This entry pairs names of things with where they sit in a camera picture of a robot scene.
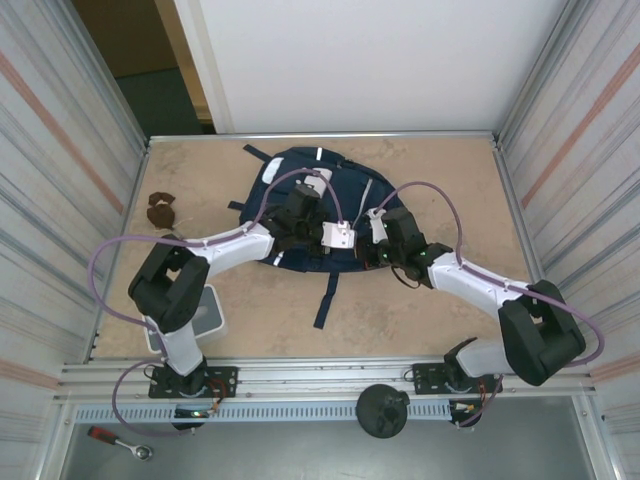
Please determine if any navy blue backpack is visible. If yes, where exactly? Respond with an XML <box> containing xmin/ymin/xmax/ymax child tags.
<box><xmin>227</xmin><ymin>143</ymin><xmax>402</xmax><ymax>331</ymax></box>

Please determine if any white grey tissue box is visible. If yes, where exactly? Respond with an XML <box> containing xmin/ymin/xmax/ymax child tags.
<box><xmin>142</xmin><ymin>284</ymin><xmax>229</xmax><ymax>354</ymax></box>

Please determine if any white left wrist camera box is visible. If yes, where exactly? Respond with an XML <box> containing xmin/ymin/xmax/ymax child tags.
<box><xmin>321</xmin><ymin>219</ymin><xmax>359</xmax><ymax>250</ymax></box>

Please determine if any brown plush keychain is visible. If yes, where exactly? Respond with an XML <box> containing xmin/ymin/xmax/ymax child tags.
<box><xmin>145</xmin><ymin>191</ymin><xmax>194</xmax><ymax>237</ymax></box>

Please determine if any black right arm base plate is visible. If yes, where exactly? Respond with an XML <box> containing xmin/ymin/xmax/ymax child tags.
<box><xmin>410</xmin><ymin>362</ymin><xmax>502</xmax><ymax>397</ymax></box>

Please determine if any aluminium table frame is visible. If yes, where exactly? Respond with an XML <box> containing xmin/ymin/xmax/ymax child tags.
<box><xmin>52</xmin><ymin>130</ymin><xmax>601</xmax><ymax>407</ymax></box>

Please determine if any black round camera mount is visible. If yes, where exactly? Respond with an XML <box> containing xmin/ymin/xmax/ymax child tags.
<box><xmin>355</xmin><ymin>383</ymin><xmax>411</xmax><ymax>440</ymax></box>

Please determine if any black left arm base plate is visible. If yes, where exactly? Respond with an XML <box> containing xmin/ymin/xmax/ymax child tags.
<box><xmin>148</xmin><ymin>366</ymin><xmax>239</xmax><ymax>400</ymax></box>

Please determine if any grey slotted cable duct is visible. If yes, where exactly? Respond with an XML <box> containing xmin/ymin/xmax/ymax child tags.
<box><xmin>73</xmin><ymin>402</ymin><xmax>454</xmax><ymax>424</ymax></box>

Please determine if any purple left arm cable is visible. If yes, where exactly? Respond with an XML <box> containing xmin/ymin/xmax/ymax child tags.
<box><xmin>87</xmin><ymin>167</ymin><xmax>351</xmax><ymax>437</ymax></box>

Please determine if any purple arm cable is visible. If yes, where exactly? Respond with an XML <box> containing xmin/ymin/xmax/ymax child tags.
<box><xmin>87</xmin><ymin>167</ymin><xmax>351</xmax><ymax>437</ymax></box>
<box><xmin>374</xmin><ymin>180</ymin><xmax>608</xmax><ymax>429</ymax></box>

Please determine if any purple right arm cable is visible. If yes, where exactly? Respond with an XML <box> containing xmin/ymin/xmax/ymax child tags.
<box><xmin>374</xmin><ymin>180</ymin><xmax>608</xmax><ymax>429</ymax></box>

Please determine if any red handled ratchet wrench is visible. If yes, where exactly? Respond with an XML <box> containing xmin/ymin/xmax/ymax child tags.
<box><xmin>87</xmin><ymin>425</ymin><xmax>154</xmax><ymax>462</ymax></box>

